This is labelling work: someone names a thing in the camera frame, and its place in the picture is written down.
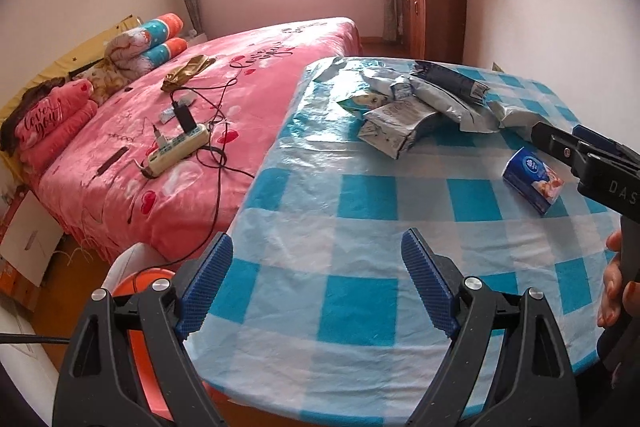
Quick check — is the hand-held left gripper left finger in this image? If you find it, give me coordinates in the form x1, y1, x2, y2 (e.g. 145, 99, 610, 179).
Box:
52, 231, 235, 427

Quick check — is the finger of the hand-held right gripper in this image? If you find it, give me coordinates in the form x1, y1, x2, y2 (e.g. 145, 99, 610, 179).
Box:
572, 124, 640, 168
531, 121, 601, 178

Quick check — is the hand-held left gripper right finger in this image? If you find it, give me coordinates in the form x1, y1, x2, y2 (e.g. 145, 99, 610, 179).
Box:
401, 228, 583, 427

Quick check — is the blue tissue pack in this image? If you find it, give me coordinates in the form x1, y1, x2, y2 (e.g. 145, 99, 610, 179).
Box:
502, 147, 565, 215

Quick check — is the orange plastic bucket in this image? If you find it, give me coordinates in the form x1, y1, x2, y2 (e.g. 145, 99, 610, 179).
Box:
111, 268, 177, 415

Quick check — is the large silver foil packet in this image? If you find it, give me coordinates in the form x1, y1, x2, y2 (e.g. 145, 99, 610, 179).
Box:
407, 74, 501, 135

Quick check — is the rectangular silver snack packet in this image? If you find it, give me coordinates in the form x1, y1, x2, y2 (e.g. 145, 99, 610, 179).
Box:
357, 99, 446, 159

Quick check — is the silver blue packet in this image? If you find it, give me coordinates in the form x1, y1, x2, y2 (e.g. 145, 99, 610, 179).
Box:
360, 66, 418, 102

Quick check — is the cartoon print snack packet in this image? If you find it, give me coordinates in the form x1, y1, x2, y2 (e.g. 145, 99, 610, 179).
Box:
336, 89, 396, 118

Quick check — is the person's right hand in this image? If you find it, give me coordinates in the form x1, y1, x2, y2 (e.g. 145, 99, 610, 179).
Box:
597, 231, 638, 330

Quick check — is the blue white checkered tablecloth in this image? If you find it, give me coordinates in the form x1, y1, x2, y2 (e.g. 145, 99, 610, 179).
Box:
182, 56, 626, 425

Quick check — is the bed with pink bedspread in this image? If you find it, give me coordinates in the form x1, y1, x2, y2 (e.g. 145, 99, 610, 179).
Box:
22, 17, 363, 265

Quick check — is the cream power strip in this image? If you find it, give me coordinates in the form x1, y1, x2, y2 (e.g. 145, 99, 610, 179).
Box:
141, 124, 211, 178

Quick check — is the black flat strip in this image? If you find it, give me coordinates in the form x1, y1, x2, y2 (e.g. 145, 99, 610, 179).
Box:
97, 146, 130, 175

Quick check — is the black charger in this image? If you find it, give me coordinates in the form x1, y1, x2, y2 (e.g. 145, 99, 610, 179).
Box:
172, 102, 198, 135

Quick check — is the wooden cabinet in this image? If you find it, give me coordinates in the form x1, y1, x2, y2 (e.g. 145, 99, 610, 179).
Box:
395, 0, 468, 64

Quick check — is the orange cardboard box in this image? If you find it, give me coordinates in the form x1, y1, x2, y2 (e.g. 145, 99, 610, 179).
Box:
0, 254, 43, 313

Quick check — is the red orange box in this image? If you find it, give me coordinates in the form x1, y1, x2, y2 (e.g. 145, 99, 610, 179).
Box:
0, 184, 28, 233

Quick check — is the gold cloth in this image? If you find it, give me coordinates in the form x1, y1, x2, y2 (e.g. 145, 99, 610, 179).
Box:
161, 55, 217, 92

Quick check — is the beige floral quilt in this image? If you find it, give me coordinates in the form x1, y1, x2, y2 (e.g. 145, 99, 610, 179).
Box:
75, 57, 131, 105

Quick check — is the pink folded blanket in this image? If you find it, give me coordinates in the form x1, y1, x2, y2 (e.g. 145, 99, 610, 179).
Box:
14, 79, 100, 168

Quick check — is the teal orange bolster pillow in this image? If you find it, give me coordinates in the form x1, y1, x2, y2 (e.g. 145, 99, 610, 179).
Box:
145, 38, 188, 65
142, 13, 185, 45

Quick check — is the white pink floral quilt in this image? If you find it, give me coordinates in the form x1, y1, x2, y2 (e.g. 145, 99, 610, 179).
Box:
105, 27, 153, 75

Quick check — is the brown fuzzy cloth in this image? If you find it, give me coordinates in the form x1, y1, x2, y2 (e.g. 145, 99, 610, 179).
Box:
0, 77, 66, 152

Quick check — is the yellow headboard mat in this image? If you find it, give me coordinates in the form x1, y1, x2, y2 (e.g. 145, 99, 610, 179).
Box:
0, 14, 143, 122

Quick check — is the black power cable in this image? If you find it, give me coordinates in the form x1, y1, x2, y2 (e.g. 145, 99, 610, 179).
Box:
162, 77, 256, 268

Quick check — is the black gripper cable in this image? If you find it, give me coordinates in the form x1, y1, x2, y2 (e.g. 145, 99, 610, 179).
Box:
0, 333, 71, 344

